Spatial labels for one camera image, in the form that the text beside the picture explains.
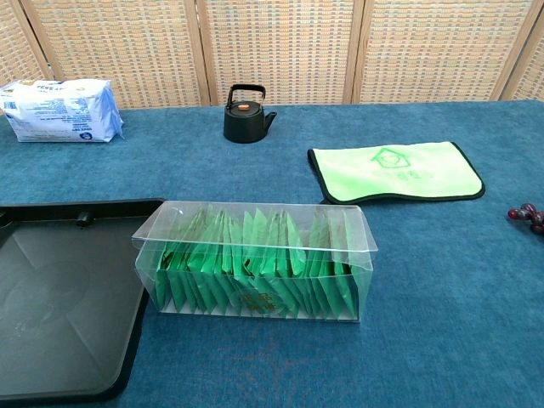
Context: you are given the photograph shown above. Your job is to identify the dark red grape bunch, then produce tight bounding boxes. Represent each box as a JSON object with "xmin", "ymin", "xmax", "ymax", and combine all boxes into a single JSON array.
[{"xmin": 507, "ymin": 202, "xmax": 544, "ymax": 235}]

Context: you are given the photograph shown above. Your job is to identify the black teapot with handle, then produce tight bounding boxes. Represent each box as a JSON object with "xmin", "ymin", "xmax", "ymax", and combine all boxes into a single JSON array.
[{"xmin": 223, "ymin": 83, "xmax": 278, "ymax": 145}]

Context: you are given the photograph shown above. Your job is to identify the clear plastic box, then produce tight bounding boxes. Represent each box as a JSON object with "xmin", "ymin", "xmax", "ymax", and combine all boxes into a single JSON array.
[{"xmin": 133, "ymin": 200, "xmax": 378, "ymax": 324}]

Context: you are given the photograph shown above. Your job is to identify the white blue tissue pack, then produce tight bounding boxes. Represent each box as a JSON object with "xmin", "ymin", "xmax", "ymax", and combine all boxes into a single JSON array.
[{"xmin": 0, "ymin": 78, "xmax": 125, "ymax": 144}]

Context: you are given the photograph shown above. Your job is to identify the woven folding screen panel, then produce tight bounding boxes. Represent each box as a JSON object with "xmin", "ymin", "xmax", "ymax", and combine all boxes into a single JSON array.
[
  {"xmin": 195, "ymin": 0, "xmax": 366, "ymax": 105},
  {"xmin": 503, "ymin": 16, "xmax": 544, "ymax": 102},
  {"xmin": 0, "ymin": 0, "xmax": 65, "ymax": 88},
  {"xmin": 352, "ymin": 0, "xmax": 536, "ymax": 104},
  {"xmin": 19, "ymin": 0, "xmax": 212, "ymax": 110}
]

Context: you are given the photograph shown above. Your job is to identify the black plastic tray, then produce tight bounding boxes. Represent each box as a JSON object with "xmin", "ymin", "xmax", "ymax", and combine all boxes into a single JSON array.
[{"xmin": 0, "ymin": 197, "xmax": 167, "ymax": 405}]

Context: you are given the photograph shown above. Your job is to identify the green cloth with house print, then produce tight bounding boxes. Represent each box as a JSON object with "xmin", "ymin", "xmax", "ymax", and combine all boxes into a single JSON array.
[{"xmin": 307, "ymin": 140, "xmax": 486, "ymax": 206}]

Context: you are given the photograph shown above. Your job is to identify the blue table cover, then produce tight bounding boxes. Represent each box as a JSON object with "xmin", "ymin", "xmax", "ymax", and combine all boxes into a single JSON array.
[{"xmin": 0, "ymin": 98, "xmax": 544, "ymax": 408}]

